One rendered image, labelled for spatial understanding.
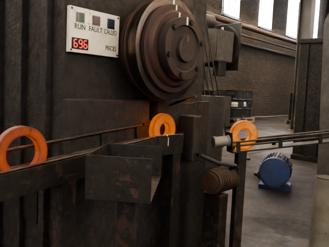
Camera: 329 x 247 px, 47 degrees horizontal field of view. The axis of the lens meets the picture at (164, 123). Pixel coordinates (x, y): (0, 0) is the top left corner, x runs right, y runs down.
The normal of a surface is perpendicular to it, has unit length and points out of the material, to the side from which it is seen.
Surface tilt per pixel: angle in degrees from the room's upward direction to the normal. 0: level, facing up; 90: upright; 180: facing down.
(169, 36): 90
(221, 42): 91
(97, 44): 90
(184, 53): 90
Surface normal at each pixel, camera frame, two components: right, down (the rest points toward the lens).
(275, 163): -0.36, 0.07
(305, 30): -0.66, 0.04
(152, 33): -0.22, -0.16
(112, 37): 0.75, 0.09
